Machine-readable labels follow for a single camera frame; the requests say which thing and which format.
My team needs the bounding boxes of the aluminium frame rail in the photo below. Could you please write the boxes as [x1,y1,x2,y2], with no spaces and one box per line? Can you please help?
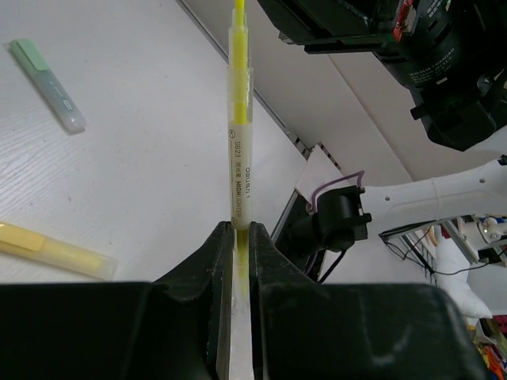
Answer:
[177,0,345,171]

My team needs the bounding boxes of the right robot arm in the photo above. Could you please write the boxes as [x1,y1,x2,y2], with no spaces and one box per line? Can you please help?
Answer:
[261,1,506,251]

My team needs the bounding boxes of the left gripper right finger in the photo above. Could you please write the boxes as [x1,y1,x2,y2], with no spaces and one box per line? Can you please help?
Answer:
[249,223,489,379]

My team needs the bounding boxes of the green highlighter marker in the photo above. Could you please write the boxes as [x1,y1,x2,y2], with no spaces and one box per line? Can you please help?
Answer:
[9,39,86,135]

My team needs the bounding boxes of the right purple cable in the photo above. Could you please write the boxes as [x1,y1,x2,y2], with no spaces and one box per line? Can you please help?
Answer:
[308,169,368,215]

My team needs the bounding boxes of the thick yellow highlighter marker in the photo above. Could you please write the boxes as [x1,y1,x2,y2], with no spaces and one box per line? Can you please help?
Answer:
[1,222,118,280]

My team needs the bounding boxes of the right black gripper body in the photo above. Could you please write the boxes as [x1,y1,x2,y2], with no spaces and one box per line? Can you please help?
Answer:
[259,1,407,55]

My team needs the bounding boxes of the thin yellow highlighter pen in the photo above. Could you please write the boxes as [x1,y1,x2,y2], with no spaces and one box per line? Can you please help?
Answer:
[227,1,254,379]

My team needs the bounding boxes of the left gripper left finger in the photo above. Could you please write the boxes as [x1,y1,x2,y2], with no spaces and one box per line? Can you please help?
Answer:
[1,222,234,379]

